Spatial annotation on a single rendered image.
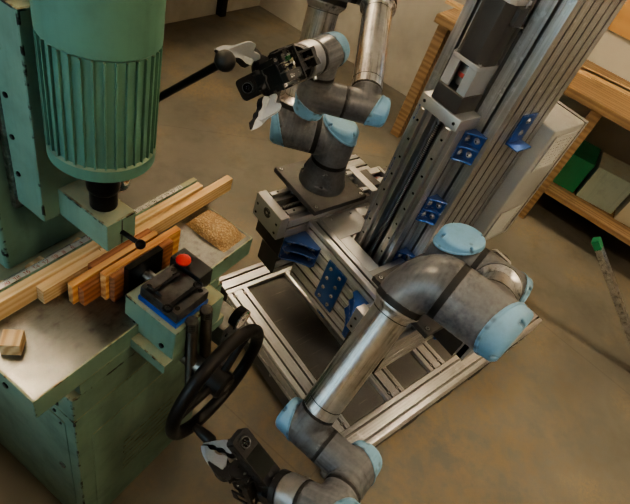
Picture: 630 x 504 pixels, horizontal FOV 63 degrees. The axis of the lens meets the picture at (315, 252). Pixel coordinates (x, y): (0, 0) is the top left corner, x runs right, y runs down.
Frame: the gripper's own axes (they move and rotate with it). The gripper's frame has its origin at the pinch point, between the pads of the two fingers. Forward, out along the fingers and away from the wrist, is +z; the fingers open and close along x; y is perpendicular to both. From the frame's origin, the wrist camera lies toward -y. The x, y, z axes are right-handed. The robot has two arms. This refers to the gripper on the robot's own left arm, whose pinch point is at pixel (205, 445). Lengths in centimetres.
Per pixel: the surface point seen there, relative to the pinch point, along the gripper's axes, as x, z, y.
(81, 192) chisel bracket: 8, 22, -52
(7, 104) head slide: 2, 22, -71
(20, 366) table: -17.2, 18.3, -29.8
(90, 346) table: -6.6, 14.0, -27.3
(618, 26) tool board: 336, -34, -22
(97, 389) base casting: -7.2, 18.5, -15.1
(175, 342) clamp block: 3.2, 2.2, -24.4
